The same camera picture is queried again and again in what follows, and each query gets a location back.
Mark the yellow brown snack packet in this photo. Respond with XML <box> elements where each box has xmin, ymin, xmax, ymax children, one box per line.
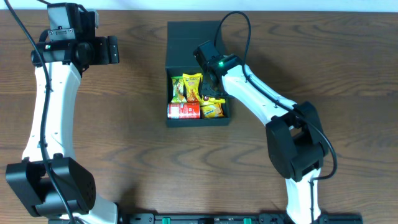
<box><xmin>200</xmin><ymin>95</ymin><xmax>226</xmax><ymax>106</ymax></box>

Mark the small yellow snack packet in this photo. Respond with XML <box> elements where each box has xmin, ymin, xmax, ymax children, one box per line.
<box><xmin>200</xmin><ymin>103</ymin><xmax>224</xmax><ymax>119</ymax></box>

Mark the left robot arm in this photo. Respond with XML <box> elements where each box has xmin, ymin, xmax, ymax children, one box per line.
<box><xmin>6</xmin><ymin>2</ymin><xmax>119</xmax><ymax>223</ymax></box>

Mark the dark green box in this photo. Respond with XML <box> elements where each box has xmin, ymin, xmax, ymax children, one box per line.
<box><xmin>165</xmin><ymin>21</ymin><xmax>231</xmax><ymax>128</ymax></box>

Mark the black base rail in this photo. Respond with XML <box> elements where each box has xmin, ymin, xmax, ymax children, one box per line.
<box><xmin>118</xmin><ymin>213</ymin><xmax>363</xmax><ymax>224</ymax></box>

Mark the left black cable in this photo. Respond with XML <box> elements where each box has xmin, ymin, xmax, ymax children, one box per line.
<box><xmin>3</xmin><ymin>0</ymin><xmax>94</xmax><ymax>224</ymax></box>

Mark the yellow orange snack packet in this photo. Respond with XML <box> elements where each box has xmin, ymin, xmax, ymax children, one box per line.
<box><xmin>182</xmin><ymin>73</ymin><xmax>203</xmax><ymax>103</ymax></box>

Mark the red chips can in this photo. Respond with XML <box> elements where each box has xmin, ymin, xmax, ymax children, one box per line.
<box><xmin>167</xmin><ymin>103</ymin><xmax>201</xmax><ymax>119</ymax></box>

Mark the green yellow snack packet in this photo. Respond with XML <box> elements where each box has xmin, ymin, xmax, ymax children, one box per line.
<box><xmin>171</xmin><ymin>76</ymin><xmax>187</xmax><ymax>103</ymax></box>

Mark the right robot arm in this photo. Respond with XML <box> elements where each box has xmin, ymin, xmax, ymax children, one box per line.
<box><xmin>193</xmin><ymin>41</ymin><xmax>328</xmax><ymax>223</ymax></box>

